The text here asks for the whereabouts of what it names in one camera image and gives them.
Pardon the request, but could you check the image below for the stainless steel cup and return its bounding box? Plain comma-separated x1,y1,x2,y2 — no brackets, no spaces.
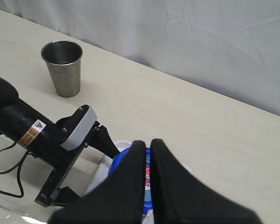
41,40,83,98

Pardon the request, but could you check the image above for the clear plastic tall container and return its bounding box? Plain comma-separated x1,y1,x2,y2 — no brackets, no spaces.
84,139,154,224

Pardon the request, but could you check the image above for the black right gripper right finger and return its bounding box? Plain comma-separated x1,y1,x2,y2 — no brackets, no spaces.
150,139,262,224

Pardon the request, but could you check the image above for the white backdrop curtain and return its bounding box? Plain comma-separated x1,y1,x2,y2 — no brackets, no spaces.
0,0,280,116

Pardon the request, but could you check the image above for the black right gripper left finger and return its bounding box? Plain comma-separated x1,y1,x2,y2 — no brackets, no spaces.
48,140,146,224

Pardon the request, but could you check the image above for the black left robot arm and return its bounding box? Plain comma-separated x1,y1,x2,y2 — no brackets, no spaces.
0,77,119,207

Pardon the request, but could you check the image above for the black cable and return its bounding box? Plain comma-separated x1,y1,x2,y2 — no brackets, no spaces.
0,141,32,198

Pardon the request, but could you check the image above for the blue plastic lid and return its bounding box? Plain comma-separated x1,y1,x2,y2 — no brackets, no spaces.
108,147,153,215

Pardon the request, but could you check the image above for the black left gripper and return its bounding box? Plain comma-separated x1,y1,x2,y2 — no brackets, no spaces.
31,108,119,207

